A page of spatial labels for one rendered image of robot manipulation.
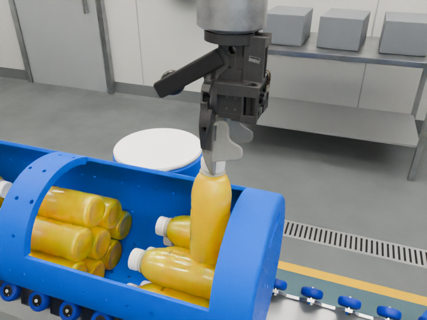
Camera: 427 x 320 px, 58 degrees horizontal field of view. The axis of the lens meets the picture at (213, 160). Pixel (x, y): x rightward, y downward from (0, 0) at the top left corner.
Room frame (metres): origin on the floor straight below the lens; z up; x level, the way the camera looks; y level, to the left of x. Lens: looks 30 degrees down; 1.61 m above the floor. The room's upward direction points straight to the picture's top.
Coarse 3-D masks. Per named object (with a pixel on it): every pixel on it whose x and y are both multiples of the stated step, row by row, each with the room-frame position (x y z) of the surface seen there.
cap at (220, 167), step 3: (201, 159) 0.53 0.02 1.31; (201, 162) 0.52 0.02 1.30; (204, 162) 0.52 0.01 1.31; (216, 162) 0.51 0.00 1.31; (219, 162) 0.52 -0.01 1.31; (222, 162) 0.52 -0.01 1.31; (225, 162) 0.53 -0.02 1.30; (201, 165) 0.52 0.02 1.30; (204, 165) 0.52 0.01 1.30; (216, 165) 0.51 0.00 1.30; (219, 165) 0.51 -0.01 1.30; (222, 165) 0.52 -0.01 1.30; (225, 165) 0.53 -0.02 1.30; (201, 168) 0.52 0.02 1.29; (204, 168) 0.52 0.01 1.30; (207, 168) 0.51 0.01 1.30; (216, 168) 0.51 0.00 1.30; (219, 168) 0.51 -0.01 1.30; (222, 168) 0.52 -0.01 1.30; (207, 171) 0.51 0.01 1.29; (216, 171) 0.51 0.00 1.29; (219, 171) 0.51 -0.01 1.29
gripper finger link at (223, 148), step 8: (216, 128) 0.51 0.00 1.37; (224, 128) 0.50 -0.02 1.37; (216, 136) 0.50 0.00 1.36; (224, 136) 0.49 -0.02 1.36; (216, 144) 0.50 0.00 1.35; (224, 144) 0.49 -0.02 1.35; (232, 144) 0.49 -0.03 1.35; (208, 152) 0.49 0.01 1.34; (216, 152) 0.49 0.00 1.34; (224, 152) 0.49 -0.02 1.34; (232, 152) 0.49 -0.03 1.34; (240, 152) 0.48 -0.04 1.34; (208, 160) 0.49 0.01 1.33; (216, 160) 0.49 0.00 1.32; (224, 160) 0.49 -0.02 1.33; (232, 160) 0.49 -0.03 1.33; (208, 168) 0.50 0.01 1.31
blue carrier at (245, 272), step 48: (0, 144) 0.81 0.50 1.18; (96, 192) 0.77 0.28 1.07; (144, 192) 0.73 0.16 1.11; (240, 192) 0.62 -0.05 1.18; (0, 240) 0.52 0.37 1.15; (144, 240) 0.69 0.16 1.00; (240, 240) 0.44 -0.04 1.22; (48, 288) 0.49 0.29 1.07; (96, 288) 0.45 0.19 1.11; (240, 288) 0.39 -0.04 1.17
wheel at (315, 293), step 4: (304, 288) 0.56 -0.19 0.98; (308, 288) 0.56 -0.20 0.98; (312, 288) 0.56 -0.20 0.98; (304, 292) 0.56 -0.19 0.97; (308, 292) 0.55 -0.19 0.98; (312, 292) 0.55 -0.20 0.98; (316, 292) 0.55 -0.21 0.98; (320, 292) 0.55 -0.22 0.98; (304, 296) 0.57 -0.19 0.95; (308, 296) 0.56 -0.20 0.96; (312, 296) 0.55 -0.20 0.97; (316, 296) 0.55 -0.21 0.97; (320, 296) 0.55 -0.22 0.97
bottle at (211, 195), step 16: (208, 176) 0.51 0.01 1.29; (224, 176) 0.52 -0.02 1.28; (192, 192) 0.51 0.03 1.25; (208, 192) 0.50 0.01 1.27; (224, 192) 0.50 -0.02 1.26; (192, 208) 0.51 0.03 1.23; (208, 208) 0.49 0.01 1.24; (224, 208) 0.50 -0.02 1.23; (192, 224) 0.50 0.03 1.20; (208, 224) 0.48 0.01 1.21; (224, 224) 0.49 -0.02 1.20; (192, 240) 0.50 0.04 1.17; (208, 240) 0.48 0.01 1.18; (192, 256) 0.49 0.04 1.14; (208, 256) 0.48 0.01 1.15
